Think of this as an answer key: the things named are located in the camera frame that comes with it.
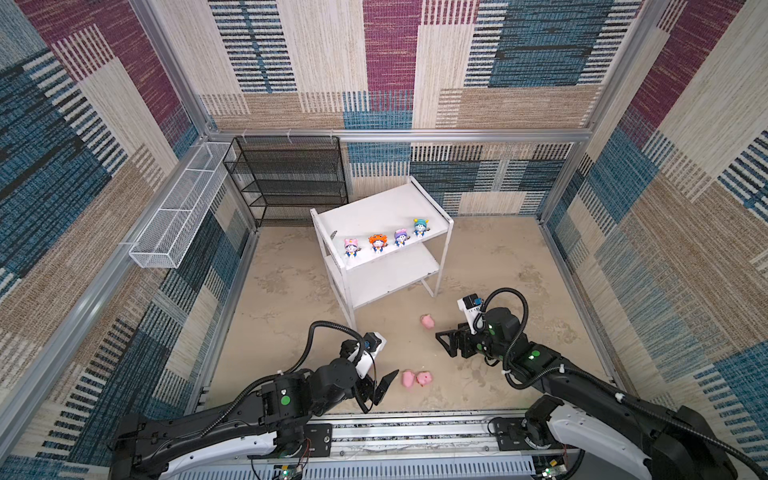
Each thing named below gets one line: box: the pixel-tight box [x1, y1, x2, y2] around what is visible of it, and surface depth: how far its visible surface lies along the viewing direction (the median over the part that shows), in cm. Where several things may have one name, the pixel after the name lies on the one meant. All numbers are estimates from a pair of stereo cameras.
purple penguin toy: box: [394, 228, 411, 247], surface depth 69 cm
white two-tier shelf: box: [310, 176, 454, 331], surface depth 79 cm
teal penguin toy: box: [413, 218, 430, 238], surface depth 71 cm
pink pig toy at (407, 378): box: [402, 370, 415, 388], surface depth 83 cm
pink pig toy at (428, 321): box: [420, 314, 436, 330], surface depth 93 cm
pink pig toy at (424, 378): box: [416, 371, 433, 387], surface depth 83 cm
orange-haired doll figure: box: [368, 234, 388, 253], surface depth 68 cm
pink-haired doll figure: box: [344, 238, 361, 257], surface depth 66 cm
